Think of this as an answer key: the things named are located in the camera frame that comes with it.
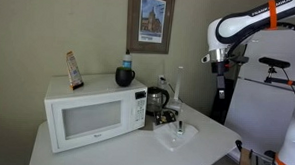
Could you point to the black popcorn packet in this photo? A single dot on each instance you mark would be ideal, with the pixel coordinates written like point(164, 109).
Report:
point(164, 117)

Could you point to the white wall outlet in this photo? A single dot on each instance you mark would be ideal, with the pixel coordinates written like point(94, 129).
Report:
point(161, 80)

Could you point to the wooden board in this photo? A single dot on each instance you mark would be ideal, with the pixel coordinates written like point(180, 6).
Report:
point(245, 163)

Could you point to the brown framed building poster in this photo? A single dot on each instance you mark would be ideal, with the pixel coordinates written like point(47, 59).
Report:
point(133, 25)

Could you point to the blue label plastic bottle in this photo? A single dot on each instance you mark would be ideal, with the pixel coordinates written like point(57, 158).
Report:
point(127, 61)

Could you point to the white microwave oven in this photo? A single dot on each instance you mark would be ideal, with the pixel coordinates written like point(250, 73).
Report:
point(92, 120)

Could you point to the small brown picture card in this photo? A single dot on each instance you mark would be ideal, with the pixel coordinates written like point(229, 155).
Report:
point(74, 71)

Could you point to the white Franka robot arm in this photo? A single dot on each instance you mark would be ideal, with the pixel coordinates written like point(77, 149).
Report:
point(243, 23)

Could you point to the white board panel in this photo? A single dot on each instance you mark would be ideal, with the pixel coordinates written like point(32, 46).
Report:
point(263, 111)

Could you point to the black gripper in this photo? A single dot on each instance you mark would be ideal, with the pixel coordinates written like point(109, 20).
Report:
point(220, 68)

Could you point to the black mug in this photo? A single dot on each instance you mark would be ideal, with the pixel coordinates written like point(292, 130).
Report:
point(123, 77)

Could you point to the black stereo camera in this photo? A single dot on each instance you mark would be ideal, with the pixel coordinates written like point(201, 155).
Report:
point(274, 62)

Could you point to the glass coffee carafe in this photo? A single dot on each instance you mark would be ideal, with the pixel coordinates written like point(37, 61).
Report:
point(155, 101)

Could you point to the white upright stand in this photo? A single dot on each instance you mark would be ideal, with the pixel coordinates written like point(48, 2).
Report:
point(179, 84)

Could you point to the black camera tripod mount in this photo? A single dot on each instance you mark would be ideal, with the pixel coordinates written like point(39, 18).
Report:
point(281, 80)

